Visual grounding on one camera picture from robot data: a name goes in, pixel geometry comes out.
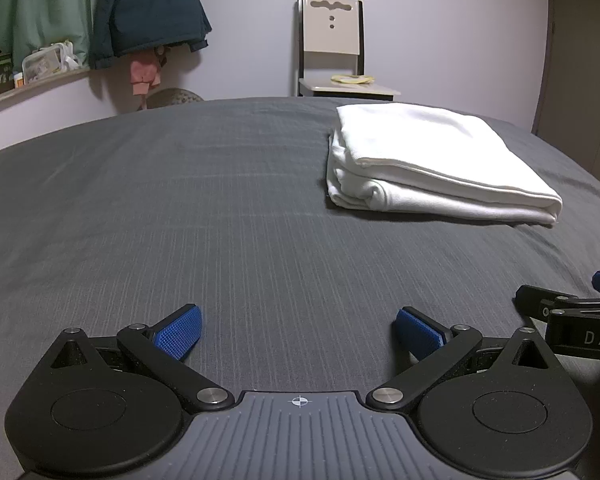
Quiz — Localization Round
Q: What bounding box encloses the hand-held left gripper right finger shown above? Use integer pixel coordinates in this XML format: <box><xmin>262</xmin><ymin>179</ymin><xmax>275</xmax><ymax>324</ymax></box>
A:
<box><xmin>367</xmin><ymin>306</ymin><xmax>561</xmax><ymax>411</ymax></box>

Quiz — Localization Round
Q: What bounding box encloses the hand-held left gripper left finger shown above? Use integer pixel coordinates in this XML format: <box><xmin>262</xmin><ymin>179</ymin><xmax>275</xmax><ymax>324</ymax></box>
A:
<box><xmin>40</xmin><ymin>304</ymin><xmax>233</xmax><ymax>411</ymax></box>

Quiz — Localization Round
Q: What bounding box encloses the white long-sleeved shirt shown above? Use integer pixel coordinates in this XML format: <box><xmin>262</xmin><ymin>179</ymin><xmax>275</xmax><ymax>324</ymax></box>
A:
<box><xmin>326</xmin><ymin>102</ymin><xmax>564</xmax><ymax>228</ymax></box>

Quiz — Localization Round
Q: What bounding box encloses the grey-brown door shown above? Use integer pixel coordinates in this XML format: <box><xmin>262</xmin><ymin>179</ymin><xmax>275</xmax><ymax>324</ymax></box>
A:
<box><xmin>531</xmin><ymin>0</ymin><xmax>600</xmax><ymax>187</ymax></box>

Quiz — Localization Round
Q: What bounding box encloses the round patterned stool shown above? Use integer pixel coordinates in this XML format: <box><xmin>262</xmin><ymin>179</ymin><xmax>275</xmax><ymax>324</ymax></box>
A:
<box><xmin>146</xmin><ymin>87</ymin><xmax>207</xmax><ymax>111</ymax></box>

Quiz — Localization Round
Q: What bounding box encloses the pink garment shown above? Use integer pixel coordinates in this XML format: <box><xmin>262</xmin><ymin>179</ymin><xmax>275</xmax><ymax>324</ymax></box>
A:
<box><xmin>129</xmin><ymin>45</ymin><xmax>164</xmax><ymax>112</ymax></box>

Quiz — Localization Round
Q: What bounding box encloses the yellow item on chair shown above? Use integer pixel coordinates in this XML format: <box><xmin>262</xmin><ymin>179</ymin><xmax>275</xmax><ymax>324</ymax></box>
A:
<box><xmin>330</xmin><ymin>73</ymin><xmax>377</xmax><ymax>86</ymax></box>

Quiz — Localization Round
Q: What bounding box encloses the grey window ledge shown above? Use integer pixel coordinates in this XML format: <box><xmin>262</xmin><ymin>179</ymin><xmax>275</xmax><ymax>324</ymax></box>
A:
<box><xmin>0</xmin><ymin>67</ymin><xmax>93</xmax><ymax>111</ymax></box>

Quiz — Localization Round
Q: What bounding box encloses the white plastic bag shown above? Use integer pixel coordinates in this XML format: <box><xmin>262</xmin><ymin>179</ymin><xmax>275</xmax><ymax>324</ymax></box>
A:
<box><xmin>59</xmin><ymin>39</ymin><xmax>87</xmax><ymax>71</ymax></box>

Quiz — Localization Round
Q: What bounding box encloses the clear plastic storage box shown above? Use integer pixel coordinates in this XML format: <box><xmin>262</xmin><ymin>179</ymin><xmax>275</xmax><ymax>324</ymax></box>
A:
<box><xmin>21</xmin><ymin>42</ymin><xmax>67</xmax><ymax>87</ymax></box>

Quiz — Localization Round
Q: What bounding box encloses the cream wooden chair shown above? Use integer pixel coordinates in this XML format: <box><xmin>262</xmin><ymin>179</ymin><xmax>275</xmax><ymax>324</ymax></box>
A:
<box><xmin>296</xmin><ymin>0</ymin><xmax>402</xmax><ymax>102</ymax></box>

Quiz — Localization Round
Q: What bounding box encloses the dark blue jacket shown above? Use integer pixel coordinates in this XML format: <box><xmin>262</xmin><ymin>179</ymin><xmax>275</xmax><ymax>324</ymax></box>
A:
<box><xmin>88</xmin><ymin>0</ymin><xmax>214</xmax><ymax>71</ymax></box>

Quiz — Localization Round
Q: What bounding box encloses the green curtain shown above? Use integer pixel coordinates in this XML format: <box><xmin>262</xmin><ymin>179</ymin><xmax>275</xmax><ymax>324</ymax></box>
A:
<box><xmin>0</xmin><ymin>0</ymin><xmax>94</xmax><ymax>69</ymax></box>

